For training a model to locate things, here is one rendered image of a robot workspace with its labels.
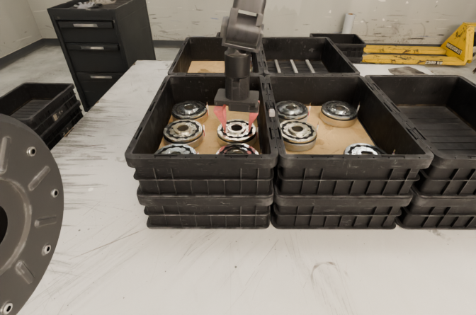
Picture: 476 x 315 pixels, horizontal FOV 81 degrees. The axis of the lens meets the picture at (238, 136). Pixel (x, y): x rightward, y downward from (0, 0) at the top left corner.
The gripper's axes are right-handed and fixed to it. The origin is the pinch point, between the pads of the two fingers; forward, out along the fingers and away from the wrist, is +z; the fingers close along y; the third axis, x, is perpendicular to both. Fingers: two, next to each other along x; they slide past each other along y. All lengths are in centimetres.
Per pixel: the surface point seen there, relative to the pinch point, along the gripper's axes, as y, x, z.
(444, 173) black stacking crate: -44.0, 13.3, -1.2
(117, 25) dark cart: 95, -121, 6
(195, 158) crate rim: 5.4, 20.5, -5.7
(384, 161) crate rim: -30.4, 16.2, -5.4
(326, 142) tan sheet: -23.7, -1.8, 3.9
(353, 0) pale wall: -103, -341, 20
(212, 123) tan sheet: 8.0, -7.1, 4.0
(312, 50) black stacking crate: -25, -62, -1
